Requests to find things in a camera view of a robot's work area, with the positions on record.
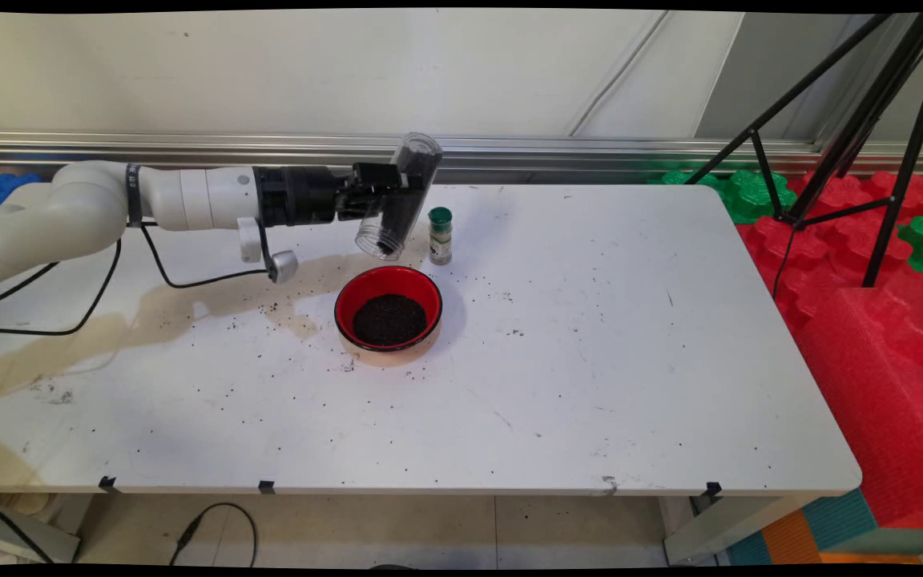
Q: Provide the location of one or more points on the teal foam floor tile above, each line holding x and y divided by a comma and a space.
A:
838, 521

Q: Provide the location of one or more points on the black tripod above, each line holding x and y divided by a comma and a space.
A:
911, 152

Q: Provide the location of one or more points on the large red foam block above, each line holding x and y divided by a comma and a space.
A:
878, 401

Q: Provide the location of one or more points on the grey table leg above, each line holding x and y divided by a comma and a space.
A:
718, 533
29, 538

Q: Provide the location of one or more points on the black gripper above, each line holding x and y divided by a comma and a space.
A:
301, 196

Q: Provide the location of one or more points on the red bowl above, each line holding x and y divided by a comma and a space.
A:
389, 280

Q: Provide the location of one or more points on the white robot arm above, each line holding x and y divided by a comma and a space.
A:
69, 208

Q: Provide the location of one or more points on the clear plastic jar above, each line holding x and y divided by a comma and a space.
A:
397, 232

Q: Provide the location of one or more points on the blue foam gear tile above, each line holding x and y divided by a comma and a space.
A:
1, 191

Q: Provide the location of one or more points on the green capped spice bottle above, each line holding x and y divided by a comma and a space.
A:
441, 240

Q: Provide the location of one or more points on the aluminium wall rail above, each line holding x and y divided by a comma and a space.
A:
590, 151

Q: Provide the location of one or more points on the orange foam floor tile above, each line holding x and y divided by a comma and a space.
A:
790, 541

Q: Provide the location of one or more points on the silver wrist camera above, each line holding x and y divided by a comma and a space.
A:
284, 266

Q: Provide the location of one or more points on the black seeds pile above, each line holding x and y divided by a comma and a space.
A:
389, 320

